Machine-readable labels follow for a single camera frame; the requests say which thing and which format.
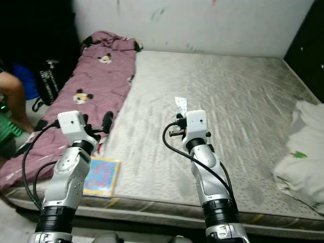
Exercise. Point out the quilted silver grey mattress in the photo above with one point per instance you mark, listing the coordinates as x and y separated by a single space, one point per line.
212 96

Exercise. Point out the grey bed base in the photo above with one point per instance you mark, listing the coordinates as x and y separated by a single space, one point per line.
147 215

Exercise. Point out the green plastic stool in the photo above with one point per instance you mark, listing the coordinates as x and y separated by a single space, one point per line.
10 129

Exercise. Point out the robot left leg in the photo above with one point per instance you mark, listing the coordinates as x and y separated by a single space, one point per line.
106 238

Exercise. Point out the black bag white print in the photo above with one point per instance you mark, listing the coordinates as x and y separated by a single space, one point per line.
47 81

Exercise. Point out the black tufted headboard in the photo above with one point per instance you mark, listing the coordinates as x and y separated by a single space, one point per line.
309 40

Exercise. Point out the white pillow with tree print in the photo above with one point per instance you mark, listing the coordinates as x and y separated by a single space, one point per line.
301 157

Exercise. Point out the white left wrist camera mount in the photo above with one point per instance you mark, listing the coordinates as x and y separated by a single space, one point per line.
73 125

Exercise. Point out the white paper slip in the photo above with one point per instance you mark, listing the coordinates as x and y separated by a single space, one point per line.
180 105

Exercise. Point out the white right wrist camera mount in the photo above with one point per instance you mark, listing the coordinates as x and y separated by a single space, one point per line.
197 125

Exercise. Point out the blue yellow children's book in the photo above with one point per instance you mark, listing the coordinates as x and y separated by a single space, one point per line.
102 176

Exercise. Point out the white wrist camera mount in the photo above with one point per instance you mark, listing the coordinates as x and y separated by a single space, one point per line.
197 125
73 125

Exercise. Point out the purple mouse print blanket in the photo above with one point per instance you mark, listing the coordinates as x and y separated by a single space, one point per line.
91 76

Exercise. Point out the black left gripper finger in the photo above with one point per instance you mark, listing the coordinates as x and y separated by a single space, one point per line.
108 122

